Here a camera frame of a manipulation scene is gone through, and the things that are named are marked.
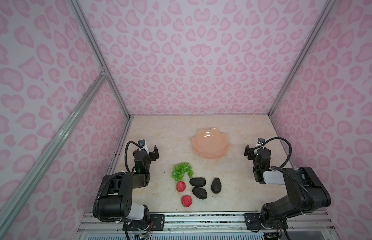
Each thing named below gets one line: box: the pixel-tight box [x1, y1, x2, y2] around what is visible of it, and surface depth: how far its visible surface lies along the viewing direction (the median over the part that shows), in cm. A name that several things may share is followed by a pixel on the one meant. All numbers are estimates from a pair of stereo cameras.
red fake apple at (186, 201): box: [181, 195, 193, 208], surface depth 78 cm
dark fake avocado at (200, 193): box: [192, 187, 208, 200], surface depth 81 cm
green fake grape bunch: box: [171, 162, 194, 182], surface depth 88 cm
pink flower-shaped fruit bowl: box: [192, 127, 231, 160], surface depth 105 cm
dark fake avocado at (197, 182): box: [189, 177, 206, 187], surface depth 85 cm
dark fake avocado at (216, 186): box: [210, 177, 222, 194], surface depth 83 cm
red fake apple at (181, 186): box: [176, 181, 186, 193], surface depth 83 cm
